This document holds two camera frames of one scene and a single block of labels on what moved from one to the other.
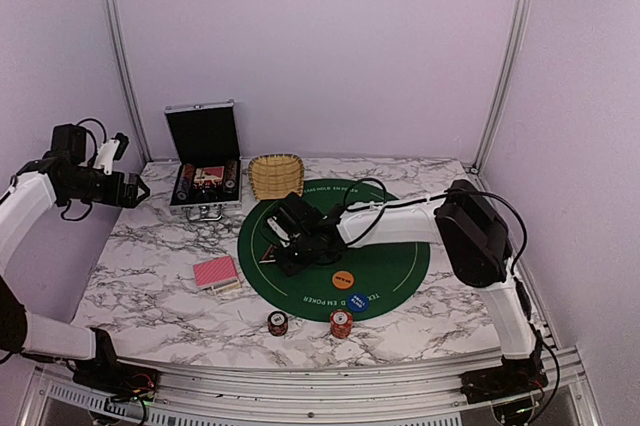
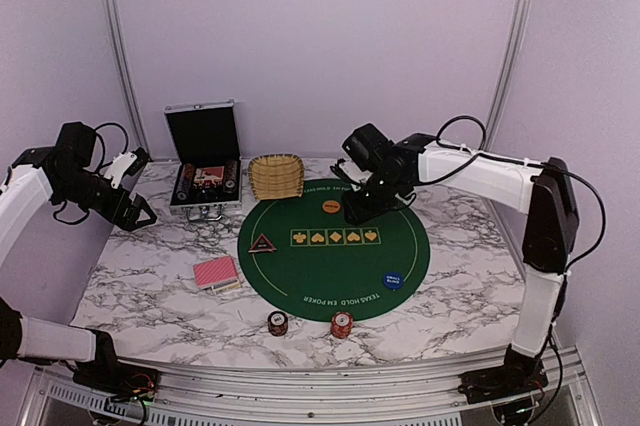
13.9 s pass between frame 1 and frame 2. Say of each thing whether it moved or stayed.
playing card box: stayed
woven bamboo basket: stayed
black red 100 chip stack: stayed
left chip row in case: stayed
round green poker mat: stayed
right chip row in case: stayed
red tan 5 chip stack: stayed
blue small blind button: moved
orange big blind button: moved
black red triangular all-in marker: moved
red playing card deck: stayed
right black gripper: moved
